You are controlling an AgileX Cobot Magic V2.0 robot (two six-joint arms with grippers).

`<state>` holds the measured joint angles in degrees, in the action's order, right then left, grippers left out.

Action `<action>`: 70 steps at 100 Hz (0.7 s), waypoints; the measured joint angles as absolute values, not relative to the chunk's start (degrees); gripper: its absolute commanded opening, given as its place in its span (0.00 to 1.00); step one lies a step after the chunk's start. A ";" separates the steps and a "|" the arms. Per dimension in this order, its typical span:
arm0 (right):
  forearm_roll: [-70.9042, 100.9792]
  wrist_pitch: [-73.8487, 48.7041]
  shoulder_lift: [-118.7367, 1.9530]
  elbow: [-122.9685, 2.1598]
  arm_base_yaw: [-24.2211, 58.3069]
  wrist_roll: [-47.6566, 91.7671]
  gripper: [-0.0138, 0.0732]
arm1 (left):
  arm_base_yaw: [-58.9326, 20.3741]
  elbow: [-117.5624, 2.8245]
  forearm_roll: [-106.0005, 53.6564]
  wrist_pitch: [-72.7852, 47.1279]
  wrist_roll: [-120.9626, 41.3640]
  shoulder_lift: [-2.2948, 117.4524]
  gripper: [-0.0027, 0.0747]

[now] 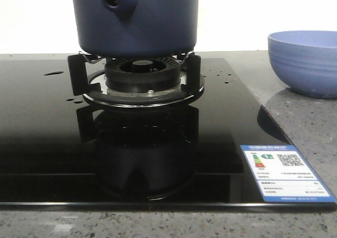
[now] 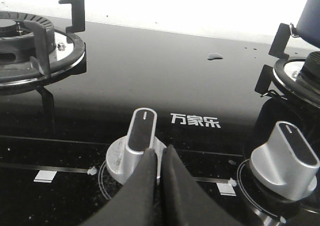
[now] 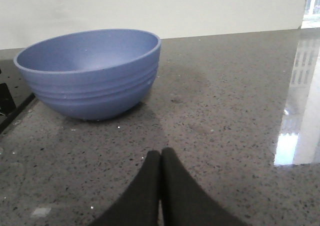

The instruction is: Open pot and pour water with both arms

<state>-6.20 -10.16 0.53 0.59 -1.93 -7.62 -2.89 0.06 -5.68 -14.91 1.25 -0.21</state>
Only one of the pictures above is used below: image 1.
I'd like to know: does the dark blue cooking pot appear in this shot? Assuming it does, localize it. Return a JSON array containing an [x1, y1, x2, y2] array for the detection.
[[73, 0, 199, 58]]

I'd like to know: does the light blue ceramic bowl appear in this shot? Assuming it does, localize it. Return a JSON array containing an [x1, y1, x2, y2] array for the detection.
[[267, 30, 336, 98]]

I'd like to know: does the black metal pot support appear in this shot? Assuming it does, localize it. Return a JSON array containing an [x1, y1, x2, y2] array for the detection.
[[67, 52, 204, 109]]

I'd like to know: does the black gas burner head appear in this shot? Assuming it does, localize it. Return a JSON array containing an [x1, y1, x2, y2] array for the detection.
[[104, 57, 181, 93]]

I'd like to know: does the black glass gas stove top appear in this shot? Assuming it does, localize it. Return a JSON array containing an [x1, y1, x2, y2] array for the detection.
[[1, 58, 336, 212]]

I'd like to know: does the blue white energy label sticker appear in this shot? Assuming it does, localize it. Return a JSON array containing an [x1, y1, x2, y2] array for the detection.
[[241, 145, 336, 203]]

